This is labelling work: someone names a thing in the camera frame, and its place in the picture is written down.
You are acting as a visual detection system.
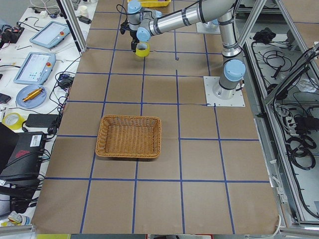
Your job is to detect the near teach pendant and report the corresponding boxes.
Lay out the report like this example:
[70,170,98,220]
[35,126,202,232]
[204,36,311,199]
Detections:
[13,52,56,85]

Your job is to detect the far teach pendant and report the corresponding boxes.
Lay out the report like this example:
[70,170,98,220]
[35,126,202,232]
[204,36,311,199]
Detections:
[29,21,70,49]

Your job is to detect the brass cylinder tool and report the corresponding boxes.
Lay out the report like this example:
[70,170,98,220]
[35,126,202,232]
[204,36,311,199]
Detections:
[22,88,43,102]

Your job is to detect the spare yellow tape roll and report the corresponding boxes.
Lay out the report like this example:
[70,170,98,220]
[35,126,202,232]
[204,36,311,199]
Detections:
[2,113,25,130]

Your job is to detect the teach pendant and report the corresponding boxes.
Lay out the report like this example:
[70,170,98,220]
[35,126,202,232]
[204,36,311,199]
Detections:
[13,52,56,85]
[29,21,70,49]

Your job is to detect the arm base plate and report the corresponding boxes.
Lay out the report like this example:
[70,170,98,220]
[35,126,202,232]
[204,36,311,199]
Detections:
[196,21,220,34]
[203,76,245,107]

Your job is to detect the aluminium frame post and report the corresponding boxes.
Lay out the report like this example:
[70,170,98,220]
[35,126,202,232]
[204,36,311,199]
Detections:
[57,0,87,53]

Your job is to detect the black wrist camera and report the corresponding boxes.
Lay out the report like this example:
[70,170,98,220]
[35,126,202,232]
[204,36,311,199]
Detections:
[120,20,130,35]

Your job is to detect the yellow woven basket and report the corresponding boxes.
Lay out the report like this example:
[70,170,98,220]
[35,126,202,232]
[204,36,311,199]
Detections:
[139,0,171,7]

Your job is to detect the blue plate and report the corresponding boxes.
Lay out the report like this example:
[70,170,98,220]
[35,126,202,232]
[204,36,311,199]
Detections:
[15,84,47,109]

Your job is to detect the brown wicker basket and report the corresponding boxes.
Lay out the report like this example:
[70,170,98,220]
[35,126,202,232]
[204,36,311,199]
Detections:
[95,115,161,159]

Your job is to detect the black power adapter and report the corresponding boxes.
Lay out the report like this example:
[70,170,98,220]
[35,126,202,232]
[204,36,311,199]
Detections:
[25,114,58,128]

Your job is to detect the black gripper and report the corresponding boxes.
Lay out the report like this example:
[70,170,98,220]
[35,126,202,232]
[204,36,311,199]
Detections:
[130,29,140,52]

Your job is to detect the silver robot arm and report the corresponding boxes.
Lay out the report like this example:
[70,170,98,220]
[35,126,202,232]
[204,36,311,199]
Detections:
[120,0,246,100]

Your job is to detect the white mug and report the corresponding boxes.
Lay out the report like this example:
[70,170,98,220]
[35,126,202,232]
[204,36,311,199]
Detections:
[78,5,89,18]

